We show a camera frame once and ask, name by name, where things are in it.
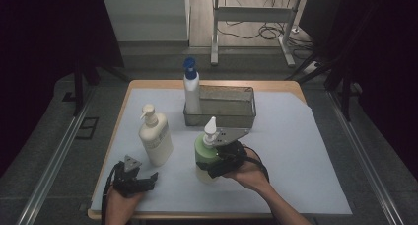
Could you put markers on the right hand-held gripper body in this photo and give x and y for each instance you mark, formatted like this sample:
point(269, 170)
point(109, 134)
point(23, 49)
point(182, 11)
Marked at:
point(231, 154)

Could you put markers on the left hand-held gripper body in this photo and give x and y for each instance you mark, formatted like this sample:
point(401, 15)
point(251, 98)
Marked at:
point(126, 182)

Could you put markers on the green pump bottle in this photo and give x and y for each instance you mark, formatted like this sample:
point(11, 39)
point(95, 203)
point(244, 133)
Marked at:
point(203, 154)

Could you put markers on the cream pump bottle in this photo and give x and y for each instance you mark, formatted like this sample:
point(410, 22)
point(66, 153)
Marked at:
point(157, 139)

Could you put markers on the metal mesh basket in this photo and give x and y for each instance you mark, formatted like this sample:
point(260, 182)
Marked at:
point(226, 110)

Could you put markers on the white bottle with blue pump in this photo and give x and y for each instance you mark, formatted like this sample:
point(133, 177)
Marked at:
point(192, 90)

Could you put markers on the person's left hand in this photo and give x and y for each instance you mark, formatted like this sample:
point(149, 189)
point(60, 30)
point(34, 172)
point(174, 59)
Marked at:
point(123, 203)

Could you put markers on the person's right hand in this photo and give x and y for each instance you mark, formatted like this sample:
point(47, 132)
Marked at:
point(251, 175)

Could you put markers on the white table mat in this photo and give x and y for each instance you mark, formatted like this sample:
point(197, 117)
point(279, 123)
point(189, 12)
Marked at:
point(289, 172)

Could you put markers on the black metal stand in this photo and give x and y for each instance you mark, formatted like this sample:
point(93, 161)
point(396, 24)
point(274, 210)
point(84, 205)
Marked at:
point(345, 87)
point(79, 87)

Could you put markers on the white power strip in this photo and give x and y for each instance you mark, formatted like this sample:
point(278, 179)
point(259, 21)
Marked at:
point(295, 30)

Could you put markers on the white cabinet panel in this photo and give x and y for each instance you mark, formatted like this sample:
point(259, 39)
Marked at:
point(144, 17)

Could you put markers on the metal floor rail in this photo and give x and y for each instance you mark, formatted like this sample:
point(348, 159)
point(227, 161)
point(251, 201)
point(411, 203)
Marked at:
point(364, 159)
point(54, 159)

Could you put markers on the white metal desk frame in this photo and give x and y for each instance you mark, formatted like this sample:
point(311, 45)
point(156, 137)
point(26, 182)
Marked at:
point(253, 14)

